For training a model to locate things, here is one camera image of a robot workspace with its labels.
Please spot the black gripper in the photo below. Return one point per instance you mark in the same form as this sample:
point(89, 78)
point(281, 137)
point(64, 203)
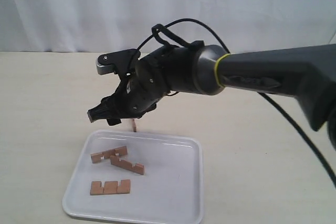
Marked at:
point(134, 96)

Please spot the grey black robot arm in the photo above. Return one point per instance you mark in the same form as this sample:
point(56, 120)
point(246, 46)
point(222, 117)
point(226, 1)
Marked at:
point(306, 74)

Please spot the white plastic tray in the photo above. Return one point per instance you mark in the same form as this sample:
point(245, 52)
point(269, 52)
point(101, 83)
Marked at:
point(170, 191)

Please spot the white backdrop curtain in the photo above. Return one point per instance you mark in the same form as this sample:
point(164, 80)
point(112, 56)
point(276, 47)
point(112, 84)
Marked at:
point(111, 25)

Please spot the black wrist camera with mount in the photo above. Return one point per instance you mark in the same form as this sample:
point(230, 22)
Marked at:
point(119, 62)

